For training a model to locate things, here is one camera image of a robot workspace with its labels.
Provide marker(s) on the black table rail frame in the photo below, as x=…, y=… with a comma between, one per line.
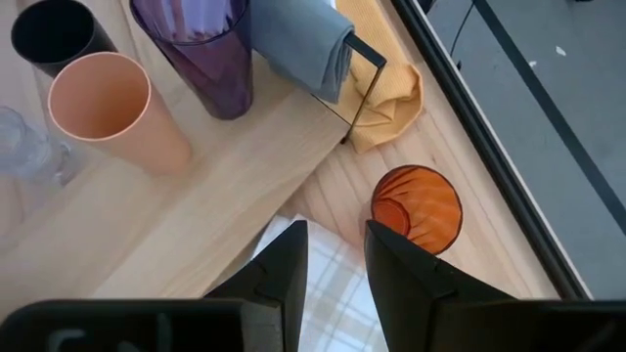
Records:
x=484, y=146

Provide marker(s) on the yellow cloth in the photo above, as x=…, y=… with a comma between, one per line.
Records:
x=391, y=88

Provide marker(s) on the orange translucent tumbler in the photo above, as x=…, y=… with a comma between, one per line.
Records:
x=420, y=205

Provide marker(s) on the wooden shelf with black frame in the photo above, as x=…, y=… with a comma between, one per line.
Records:
x=220, y=195

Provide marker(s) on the purple translucent tumbler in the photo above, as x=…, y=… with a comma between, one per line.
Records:
x=210, y=63

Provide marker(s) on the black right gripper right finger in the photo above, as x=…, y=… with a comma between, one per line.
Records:
x=401, y=283

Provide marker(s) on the peach plastic cup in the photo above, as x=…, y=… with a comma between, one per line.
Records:
x=107, y=98

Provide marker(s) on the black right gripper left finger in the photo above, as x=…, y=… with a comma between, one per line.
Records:
x=293, y=293

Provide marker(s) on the clear plastic mug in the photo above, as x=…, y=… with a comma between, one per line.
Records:
x=24, y=146

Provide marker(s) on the white plaid cloth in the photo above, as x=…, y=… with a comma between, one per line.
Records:
x=332, y=303

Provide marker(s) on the grey cloth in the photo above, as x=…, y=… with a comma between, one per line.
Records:
x=298, y=39

